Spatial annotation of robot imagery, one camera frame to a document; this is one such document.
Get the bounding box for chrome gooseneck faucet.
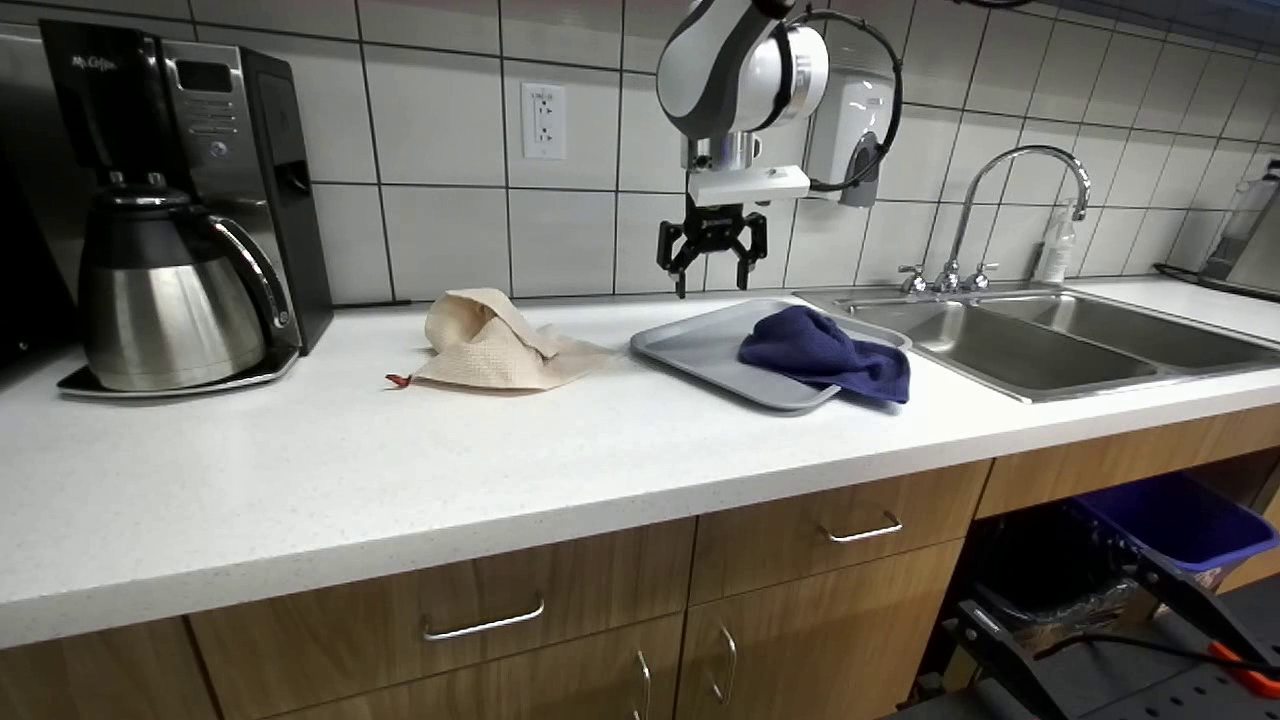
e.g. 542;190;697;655
941;142;1091;297

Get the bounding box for black coffee maker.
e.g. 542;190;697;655
37;15;336;400

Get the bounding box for blue plastic bin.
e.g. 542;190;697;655
1071;472;1280;593

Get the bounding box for silver cabinet door handle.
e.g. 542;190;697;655
704;621;741;704
629;645;658;720

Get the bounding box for silver countertop appliance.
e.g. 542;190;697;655
1158;156;1280;305

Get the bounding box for wooden base cabinet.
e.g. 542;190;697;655
0;405;1280;720

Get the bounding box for stainless steel coffee carafe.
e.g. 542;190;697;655
75;192;299;392

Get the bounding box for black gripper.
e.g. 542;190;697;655
658;200;774;299

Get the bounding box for white wall power outlet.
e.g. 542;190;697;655
522;82;572;166

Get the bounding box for blue wall cabinet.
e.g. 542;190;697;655
953;0;1280;56

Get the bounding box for silver drawer handle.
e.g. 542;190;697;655
815;511;909;553
421;596;554;648

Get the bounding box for clear dish soap bottle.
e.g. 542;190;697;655
1031;204;1076;288

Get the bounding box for gray plastic tray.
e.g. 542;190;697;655
629;294;917;418

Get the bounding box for stainless steel sink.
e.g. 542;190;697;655
831;285;1280;410

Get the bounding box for black robot stand frame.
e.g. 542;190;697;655
917;505;1280;720

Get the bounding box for white wall soap dispenser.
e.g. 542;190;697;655
803;73;896;212

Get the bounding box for cream tea towel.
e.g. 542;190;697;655
383;285;612;395

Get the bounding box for black microwave oven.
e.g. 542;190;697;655
0;34;84;392

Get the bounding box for blue tea towel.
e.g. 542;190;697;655
738;299;917;418

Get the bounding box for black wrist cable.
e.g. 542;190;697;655
797;7;909;196

